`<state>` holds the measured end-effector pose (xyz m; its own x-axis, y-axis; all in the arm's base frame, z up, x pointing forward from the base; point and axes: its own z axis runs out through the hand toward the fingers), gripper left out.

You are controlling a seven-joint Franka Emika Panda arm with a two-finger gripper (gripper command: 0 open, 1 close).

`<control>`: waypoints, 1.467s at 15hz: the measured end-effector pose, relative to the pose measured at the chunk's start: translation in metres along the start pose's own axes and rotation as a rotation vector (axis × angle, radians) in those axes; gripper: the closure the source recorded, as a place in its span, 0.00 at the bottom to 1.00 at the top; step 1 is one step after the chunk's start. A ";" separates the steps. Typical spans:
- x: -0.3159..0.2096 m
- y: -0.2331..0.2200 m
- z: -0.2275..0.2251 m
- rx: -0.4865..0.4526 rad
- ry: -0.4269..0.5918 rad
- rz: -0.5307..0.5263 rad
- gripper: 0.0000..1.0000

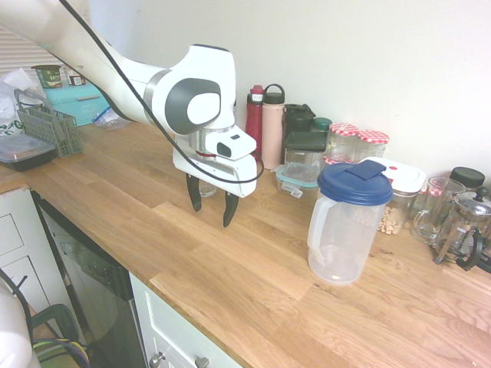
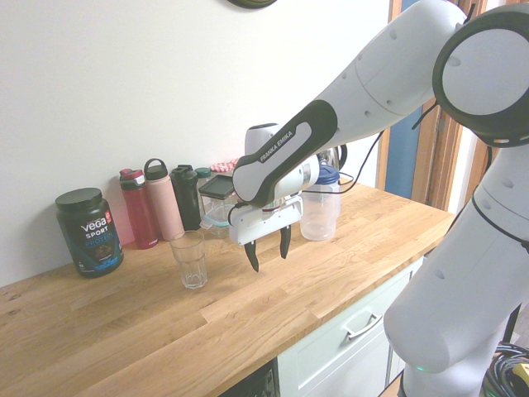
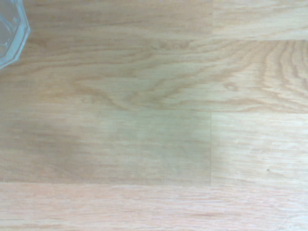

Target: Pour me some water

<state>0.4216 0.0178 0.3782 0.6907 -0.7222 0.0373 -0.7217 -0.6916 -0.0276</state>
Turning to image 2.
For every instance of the clear pitcher with blue lid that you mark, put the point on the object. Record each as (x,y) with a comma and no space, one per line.
(320,215)

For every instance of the black under-counter appliance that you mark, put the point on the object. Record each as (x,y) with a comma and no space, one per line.
(258,382)

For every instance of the black round wall object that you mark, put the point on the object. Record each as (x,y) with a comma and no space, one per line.
(252,2)

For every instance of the clear faceted drinking glass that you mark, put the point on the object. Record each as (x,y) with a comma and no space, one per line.
(191,260)

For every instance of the red water bottle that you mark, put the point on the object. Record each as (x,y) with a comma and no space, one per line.
(138,211)

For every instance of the pale green cabinet drawer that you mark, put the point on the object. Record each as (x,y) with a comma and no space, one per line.
(330,360)

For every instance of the glass jar with black lid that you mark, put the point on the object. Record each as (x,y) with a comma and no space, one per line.
(217,188)

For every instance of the stainless steel kettle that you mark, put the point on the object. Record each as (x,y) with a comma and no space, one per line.
(332,157)

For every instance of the yellow power box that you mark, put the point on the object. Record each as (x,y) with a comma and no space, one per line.
(521,380)

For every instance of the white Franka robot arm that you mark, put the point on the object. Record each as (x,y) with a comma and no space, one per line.
(372,82)

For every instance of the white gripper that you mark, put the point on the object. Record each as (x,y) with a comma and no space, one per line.
(264,223)

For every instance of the glass container with blue clips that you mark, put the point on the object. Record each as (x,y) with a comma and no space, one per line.
(215,227)

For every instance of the black Vega protein tub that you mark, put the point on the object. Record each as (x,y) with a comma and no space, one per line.
(90,235)

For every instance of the pink insulated bottle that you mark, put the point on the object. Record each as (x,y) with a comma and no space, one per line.
(165,202)

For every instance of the black shaker bottle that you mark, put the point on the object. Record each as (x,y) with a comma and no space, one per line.
(187,198)

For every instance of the blue door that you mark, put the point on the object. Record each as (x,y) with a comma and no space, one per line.
(404,165)

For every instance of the wooden door frame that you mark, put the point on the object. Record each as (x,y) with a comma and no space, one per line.
(438,165)

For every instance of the clear bottle with green cap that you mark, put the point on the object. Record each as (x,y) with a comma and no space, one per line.
(203,175)

